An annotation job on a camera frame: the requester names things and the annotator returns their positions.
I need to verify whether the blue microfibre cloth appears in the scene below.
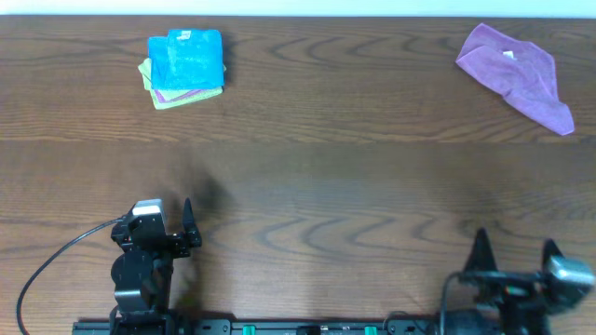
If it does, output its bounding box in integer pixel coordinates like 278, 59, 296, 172
147, 29, 224, 90

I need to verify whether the purple crumpled cloth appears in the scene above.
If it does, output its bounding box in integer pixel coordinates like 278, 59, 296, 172
455, 23, 575, 136

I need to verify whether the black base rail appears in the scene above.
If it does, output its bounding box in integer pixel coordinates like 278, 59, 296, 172
71, 316, 444, 335

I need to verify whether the green folded cloth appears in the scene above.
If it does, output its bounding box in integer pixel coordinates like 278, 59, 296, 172
142, 74, 224, 110
137, 57, 227, 101

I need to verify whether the purple folded cloth in stack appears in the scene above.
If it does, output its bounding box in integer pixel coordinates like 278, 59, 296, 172
154, 89, 203, 102

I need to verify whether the top green folded cloth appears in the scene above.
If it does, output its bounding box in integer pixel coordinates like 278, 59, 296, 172
137, 57, 227, 101

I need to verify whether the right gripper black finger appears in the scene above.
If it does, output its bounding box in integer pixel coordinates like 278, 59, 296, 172
463, 228, 498, 273
541, 239, 563, 272

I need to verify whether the black cable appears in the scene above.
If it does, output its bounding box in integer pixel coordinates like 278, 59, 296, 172
384, 271, 546, 335
16, 217, 126, 335

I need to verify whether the right black cable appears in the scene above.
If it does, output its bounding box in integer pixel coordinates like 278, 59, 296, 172
384, 271, 546, 335

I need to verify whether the left black cable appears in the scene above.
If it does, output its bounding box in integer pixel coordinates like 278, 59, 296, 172
16, 217, 126, 335

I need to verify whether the bottom green folded cloth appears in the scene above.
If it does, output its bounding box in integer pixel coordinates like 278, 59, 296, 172
142, 74, 224, 110

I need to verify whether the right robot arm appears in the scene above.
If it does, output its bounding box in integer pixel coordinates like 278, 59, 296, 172
435, 228, 551, 335

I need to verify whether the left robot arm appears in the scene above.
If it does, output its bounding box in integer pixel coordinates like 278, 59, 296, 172
109, 199, 202, 335

